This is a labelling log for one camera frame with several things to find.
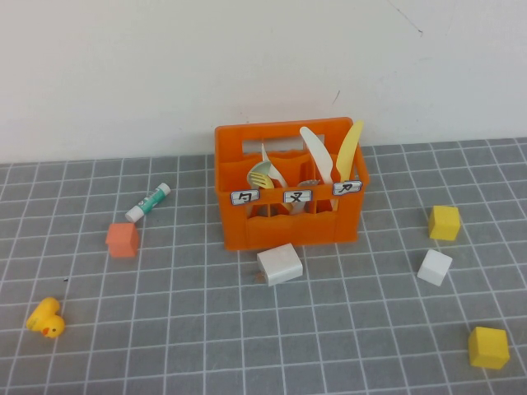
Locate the yellow rubber duck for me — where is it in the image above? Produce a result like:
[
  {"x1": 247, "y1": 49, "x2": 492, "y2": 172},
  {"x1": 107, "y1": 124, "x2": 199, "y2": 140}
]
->
[{"x1": 26, "y1": 296, "x2": 67, "y2": 339}]

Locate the yellow plastic knife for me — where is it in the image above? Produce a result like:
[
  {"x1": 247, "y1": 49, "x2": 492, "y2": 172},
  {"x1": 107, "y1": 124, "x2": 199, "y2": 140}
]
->
[{"x1": 329, "y1": 119, "x2": 366, "y2": 213}]

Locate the mint green plastic spoon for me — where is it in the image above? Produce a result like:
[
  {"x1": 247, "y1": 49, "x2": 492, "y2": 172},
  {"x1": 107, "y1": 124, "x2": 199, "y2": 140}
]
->
[{"x1": 246, "y1": 160, "x2": 275, "y2": 187}]

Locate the yellow foam cube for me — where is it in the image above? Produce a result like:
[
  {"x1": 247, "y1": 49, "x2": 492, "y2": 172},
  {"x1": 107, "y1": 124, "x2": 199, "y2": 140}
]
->
[
  {"x1": 468, "y1": 326, "x2": 511, "y2": 370},
  {"x1": 428, "y1": 205, "x2": 461, "y2": 241}
]

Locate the orange plastic cutlery holder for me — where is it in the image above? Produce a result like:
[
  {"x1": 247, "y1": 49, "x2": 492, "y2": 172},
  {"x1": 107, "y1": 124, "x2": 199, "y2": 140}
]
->
[{"x1": 214, "y1": 117, "x2": 371, "y2": 252}]

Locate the white plastic knife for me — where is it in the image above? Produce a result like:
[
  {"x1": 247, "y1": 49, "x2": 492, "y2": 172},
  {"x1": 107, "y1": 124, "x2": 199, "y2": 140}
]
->
[{"x1": 299, "y1": 125, "x2": 335, "y2": 186}]

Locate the orange foam cube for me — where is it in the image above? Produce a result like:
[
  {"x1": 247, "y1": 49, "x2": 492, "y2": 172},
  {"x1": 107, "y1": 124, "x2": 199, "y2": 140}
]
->
[{"x1": 105, "y1": 222, "x2": 140, "y2": 259}]

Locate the white label printed 勺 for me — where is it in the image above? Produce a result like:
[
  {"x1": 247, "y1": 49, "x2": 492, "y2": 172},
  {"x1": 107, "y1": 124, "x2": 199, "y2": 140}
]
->
[{"x1": 231, "y1": 189, "x2": 261, "y2": 206}]

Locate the white label printed 刀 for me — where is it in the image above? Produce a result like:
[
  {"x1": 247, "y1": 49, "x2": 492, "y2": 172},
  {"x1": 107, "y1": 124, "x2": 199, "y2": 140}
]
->
[{"x1": 332, "y1": 180, "x2": 363, "y2": 197}]

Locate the white green glue stick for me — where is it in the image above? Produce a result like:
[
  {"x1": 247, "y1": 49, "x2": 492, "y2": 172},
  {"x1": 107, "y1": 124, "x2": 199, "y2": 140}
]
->
[{"x1": 124, "y1": 182, "x2": 172, "y2": 223}]

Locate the white label printed 叉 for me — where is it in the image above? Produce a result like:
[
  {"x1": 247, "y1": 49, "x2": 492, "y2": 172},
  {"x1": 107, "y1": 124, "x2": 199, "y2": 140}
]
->
[{"x1": 283, "y1": 189, "x2": 314, "y2": 204}]

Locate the white plug charger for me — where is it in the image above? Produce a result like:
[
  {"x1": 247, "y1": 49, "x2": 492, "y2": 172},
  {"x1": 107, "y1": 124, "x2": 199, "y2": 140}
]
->
[{"x1": 255, "y1": 242, "x2": 305, "y2": 287}]

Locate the yellow plastic fork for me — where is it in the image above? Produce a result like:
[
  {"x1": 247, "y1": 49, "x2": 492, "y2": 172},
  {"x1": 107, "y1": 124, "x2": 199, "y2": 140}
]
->
[{"x1": 249, "y1": 171, "x2": 276, "y2": 190}]

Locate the white plastic fork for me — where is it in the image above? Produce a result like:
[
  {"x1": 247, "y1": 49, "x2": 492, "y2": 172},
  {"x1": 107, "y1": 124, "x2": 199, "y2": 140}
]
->
[{"x1": 260, "y1": 142, "x2": 290, "y2": 193}]

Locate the white foam cube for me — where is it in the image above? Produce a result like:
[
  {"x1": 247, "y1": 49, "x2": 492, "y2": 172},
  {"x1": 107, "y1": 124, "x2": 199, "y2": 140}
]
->
[{"x1": 417, "y1": 249, "x2": 454, "y2": 287}]

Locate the grey plastic fork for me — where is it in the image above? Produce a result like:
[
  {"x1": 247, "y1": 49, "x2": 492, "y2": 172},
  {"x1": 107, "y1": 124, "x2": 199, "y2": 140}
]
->
[{"x1": 287, "y1": 177, "x2": 322, "y2": 216}]

